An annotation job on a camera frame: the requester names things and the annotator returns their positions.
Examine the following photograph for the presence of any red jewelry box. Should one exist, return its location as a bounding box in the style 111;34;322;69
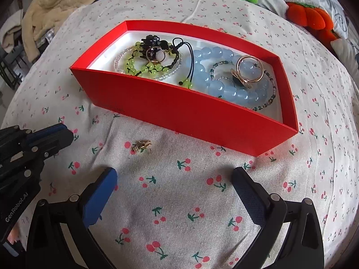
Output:
71;20;299;156

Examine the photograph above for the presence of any gold flower ring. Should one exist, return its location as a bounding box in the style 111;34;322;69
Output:
145;46;167;65

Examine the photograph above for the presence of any beige quilted blanket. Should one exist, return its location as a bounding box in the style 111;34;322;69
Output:
21;0;95;62

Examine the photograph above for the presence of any thin green seed-bead bracelet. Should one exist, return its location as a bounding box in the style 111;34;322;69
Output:
209;59;278;113

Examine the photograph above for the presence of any black flower hair tie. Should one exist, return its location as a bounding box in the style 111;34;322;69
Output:
139;34;173;52

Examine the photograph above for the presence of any small gold charm earring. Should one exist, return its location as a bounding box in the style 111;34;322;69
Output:
132;140;152;154

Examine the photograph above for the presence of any orange pumpkin plush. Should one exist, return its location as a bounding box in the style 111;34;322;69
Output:
310;29;339;52
286;2;334;30

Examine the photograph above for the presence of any person's left hand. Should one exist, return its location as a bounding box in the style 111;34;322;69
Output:
7;226;19;245

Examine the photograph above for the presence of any cherry print bedsheet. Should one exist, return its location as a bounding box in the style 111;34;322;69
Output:
3;0;358;268

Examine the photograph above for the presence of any deer print pillow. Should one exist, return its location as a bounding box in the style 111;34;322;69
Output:
331;38;358;85

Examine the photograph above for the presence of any clear pearl bead bracelet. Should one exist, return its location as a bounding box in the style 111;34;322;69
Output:
113;44;183;82

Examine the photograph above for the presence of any light blue bead bracelet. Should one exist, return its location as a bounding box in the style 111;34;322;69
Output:
183;46;270;109

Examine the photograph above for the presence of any large gold knot ring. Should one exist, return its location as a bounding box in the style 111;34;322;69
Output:
230;54;266;90

